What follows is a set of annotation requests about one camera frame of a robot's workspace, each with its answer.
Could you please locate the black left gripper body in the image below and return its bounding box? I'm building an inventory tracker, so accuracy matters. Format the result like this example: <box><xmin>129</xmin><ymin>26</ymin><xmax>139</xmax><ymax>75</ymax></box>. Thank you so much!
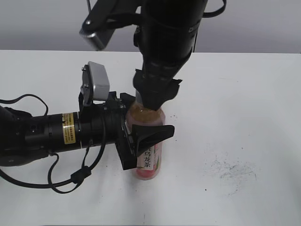
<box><xmin>79</xmin><ymin>91</ymin><xmax>137</xmax><ymax>170</ymax></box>

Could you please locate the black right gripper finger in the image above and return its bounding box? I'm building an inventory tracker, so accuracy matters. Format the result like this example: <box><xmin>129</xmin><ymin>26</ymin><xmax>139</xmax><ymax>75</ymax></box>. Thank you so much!
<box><xmin>138</xmin><ymin>80</ymin><xmax>169</xmax><ymax>110</ymax></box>
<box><xmin>162</xmin><ymin>79</ymin><xmax>182</xmax><ymax>104</ymax></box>

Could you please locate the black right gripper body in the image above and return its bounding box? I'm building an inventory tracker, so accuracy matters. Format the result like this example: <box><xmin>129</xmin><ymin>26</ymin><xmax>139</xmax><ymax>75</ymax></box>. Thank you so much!
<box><xmin>133</xmin><ymin>53</ymin><xmax>191</xmax><ymax>92</ymax></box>

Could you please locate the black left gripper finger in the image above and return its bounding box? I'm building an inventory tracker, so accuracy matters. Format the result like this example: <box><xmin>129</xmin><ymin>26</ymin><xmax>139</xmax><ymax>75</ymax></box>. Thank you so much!
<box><xmin>120</xmin><ymin>93</ymin><xmax>136</xmax><ymax>109</ymax></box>
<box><xmin>131</xmin><ymin>125</ymin><xmax>175</xmax><ymax>155</ymax></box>

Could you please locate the oolong tea plastic bottle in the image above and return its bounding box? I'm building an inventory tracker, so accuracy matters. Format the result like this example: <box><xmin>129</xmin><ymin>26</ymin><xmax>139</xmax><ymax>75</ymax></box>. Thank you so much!
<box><xmin>126</xmin><ymin>101</ymin><xmax>166</xmax><ymax>180</ymax></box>

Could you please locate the white bottle cap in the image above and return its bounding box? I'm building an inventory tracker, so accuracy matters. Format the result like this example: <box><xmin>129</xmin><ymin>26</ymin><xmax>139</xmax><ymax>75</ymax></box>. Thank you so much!
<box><xmin>135</xmin><ymin>90</ymin><xmax>143</xmax><ymax>104</ymax></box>

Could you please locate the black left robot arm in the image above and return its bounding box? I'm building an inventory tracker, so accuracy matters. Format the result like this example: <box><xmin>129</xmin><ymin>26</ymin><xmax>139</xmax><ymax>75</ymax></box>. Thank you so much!
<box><xmin>0</xmin><ymin>92</ymin><xmax>174</xmax><ymax>170</ymax></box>

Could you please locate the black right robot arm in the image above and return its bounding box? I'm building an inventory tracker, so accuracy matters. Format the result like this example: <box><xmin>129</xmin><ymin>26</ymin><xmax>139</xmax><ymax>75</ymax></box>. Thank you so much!
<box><xmin>133</xmin><ymin>0</ymin><xmax>207</xmax><ymax>110</ymax></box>

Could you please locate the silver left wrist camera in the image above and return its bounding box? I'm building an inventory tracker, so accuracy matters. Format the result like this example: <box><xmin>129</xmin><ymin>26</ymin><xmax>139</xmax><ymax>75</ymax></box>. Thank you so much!
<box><xmin>80</xmin><ymin>61</ymin><xmax>110</xmax><ymax>106</ymax></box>

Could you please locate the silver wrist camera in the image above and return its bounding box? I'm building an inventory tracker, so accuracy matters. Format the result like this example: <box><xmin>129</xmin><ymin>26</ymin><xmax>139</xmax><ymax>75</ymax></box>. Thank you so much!
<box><xmin>80</xmin><ymin>61</ymin><xmax>110</xmax><ymax>106</ymax></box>
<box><xmin>79</xmin><ymin>0</ymin><xmax>142</xmax><ymax>51</ymax></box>

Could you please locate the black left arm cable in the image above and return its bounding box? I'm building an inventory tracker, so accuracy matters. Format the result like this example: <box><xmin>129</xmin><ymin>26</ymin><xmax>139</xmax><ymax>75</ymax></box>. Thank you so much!
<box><xmin>0</xmin><ymin>94</ymin><xmax>106</xmax><ymax>194</ymax></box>

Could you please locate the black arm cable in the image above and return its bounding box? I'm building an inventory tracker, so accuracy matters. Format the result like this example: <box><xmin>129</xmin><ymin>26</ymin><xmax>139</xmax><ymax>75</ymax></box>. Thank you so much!
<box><xmin>0</xmin><ymin>94</ymin><xmax>106</xmax><ymax>194</ymax></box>
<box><xmin>192</xmin><ymin>0</ymin><xmax>228</xmax><ymax>54</ymax></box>

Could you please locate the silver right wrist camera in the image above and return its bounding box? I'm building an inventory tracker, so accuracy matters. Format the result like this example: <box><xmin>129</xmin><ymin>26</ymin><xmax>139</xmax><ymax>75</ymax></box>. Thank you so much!
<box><xmin>79</xmin><ymin>0</ymin><xmax>142</xmax><ymax>51</ymax></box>

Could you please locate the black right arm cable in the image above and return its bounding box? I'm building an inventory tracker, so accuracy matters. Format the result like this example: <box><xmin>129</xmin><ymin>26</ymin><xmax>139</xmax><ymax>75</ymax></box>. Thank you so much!
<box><xmin>192</xmin><ymin>0</ymin><xmax>228</xmax><ymax>54</ymax></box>

